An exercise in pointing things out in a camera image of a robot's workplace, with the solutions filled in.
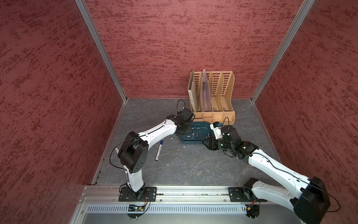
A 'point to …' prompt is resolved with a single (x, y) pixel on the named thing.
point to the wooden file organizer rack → (211, 95)
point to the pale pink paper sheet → (205, 93)
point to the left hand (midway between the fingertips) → (187, 133)
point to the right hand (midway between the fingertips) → (204, 144)
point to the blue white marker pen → (159, 150)
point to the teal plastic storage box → (200, 130)
